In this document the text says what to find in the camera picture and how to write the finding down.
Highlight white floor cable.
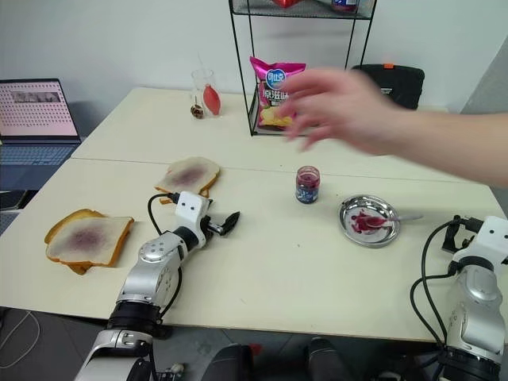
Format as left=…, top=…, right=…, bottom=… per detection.
left=0, top=308, right=42, bottom=360

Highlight jam-stained white bread slice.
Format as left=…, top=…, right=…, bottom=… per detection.
left=46, top=216, right=135, bottom=266
left=154, top=156, right=221, bottom=194

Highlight jam toast stack left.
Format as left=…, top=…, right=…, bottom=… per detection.
left=44, top=208, right=133, bottom=276

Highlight small brown spinning top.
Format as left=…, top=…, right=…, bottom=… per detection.
left=189, top=94, right=206, bottom=121

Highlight pink potato chip bag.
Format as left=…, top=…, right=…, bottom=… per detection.
left=248, top=56, right=309, bottom=129

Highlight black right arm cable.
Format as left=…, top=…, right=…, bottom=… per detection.
left=410, top=220, right=458, bottom=352

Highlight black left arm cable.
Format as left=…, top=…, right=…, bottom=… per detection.
left=148, top=192, right=180, bottom=319

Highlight black wire shelf rack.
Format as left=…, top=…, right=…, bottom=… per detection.
left=228, top=0, right=376, bottom=137

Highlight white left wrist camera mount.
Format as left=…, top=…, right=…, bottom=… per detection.
left=174, top=190, right=212, bottom=248

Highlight clear drinking glass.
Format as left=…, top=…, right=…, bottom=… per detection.
left=190, top=68, right=216, bottom=107

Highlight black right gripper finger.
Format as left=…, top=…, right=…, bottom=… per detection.
left=441, top=222, right=462, bottom=253

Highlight jar with blue label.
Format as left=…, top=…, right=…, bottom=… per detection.
left=330, top=0, right=360, bottom=13

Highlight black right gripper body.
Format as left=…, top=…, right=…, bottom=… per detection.
left=453, top=214, right=484, bottom=251

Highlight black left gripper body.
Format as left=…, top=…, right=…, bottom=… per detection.
left=200, top=214, right=226, bottom=240

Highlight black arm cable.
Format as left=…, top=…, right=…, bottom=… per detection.
left=410, top=220, right=458, bottom=352
left=148, top=192, right=180, bottom=319

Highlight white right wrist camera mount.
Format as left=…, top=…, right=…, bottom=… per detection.
left=471, top=216, right=508, bottom=266

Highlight person's bare hand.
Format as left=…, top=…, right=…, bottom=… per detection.
left=277, top=67, right=414, bottom=156

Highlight dark rounded shape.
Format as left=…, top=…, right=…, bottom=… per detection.
left=205, top=343, right=256, bottom=381
left=304, top=336, right=352, bottom=381

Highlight round metal plate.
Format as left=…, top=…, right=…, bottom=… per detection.
left=337, top=194, right=400, bottom=249

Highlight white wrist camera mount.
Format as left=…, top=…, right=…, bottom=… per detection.
left=174, top=190, right=212, bottom=248
left=471, top=216, right=508, bottom=266

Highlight black carrying case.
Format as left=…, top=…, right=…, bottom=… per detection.
left=350, top=63, right=426, bottom=112

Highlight glass jam jar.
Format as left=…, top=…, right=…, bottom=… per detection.
left=295, top=166, right=321, bottom=206

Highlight open laptop computer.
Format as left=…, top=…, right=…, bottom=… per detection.
left=0, top=78, right=83, bottom=192

